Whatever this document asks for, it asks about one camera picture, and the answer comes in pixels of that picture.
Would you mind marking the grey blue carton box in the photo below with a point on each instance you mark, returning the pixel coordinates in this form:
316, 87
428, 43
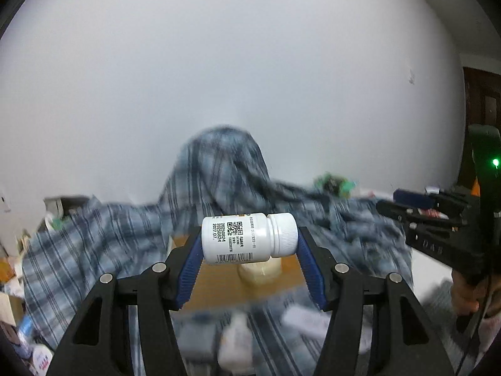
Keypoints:
197, 341

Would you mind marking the large white plastic bottle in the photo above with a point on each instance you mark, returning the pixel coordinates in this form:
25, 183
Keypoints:
235, 353

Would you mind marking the person right hand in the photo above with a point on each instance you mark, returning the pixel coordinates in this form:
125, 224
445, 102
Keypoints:
465, 297

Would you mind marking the small white pill bottle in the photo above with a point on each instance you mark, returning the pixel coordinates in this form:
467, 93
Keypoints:
248, 238

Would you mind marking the striped grey cloth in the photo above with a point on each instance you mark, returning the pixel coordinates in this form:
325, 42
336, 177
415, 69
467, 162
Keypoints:
277, 349

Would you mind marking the white cardboard tray box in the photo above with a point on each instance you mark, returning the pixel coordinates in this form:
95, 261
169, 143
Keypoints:
222, 286

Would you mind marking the grey box at wall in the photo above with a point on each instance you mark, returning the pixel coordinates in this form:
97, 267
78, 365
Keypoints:
63, 206

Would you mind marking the white round jar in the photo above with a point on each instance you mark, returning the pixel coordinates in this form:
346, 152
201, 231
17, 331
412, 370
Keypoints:
41, 359

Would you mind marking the cream round tin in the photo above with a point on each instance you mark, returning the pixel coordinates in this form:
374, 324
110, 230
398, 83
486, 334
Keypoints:
260, 273

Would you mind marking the blue plaid shirt cloth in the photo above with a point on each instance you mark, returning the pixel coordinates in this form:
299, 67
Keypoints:
219, 172

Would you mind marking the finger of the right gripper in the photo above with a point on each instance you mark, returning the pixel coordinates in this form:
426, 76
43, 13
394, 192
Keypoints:
411, 213
415, 198

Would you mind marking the white lotion tube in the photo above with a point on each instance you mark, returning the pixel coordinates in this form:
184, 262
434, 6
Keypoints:
314, 324

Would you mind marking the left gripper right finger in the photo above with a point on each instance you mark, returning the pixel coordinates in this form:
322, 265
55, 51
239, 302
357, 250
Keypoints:
403, 339

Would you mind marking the green tissue pack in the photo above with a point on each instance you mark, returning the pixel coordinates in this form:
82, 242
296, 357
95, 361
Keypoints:
335, 185

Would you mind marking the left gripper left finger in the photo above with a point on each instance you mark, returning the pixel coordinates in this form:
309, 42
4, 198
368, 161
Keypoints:
97, 341

